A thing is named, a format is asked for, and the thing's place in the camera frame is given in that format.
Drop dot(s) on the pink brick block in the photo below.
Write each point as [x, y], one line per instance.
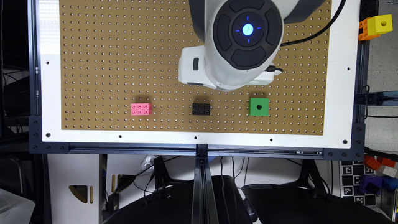
[141, 109]

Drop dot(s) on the green cube block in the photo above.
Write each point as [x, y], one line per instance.
[259, 107]

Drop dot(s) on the orange block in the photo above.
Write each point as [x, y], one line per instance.
[363, 31]

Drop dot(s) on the yellow cube block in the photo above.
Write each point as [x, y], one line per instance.
[380, 24]

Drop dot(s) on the brown perforated pegboard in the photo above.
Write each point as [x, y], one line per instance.
[114, 53]

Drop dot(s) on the purple block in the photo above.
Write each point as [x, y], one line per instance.
[370, 184]

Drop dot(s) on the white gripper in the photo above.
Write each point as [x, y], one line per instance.
[203, 65]

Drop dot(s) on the fiducial marker board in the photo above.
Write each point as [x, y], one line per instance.
[350, 173]

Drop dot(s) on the black brick block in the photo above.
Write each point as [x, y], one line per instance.
[201, 109]

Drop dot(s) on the orange blocks pile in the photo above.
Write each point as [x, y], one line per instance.
[375, 164]

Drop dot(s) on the dark aluminium table frame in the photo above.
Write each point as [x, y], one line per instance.
[342, 139]

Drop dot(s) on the white cabinet panel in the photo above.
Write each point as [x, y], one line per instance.
[75, 188]

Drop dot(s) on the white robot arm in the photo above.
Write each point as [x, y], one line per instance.
[240, 40]

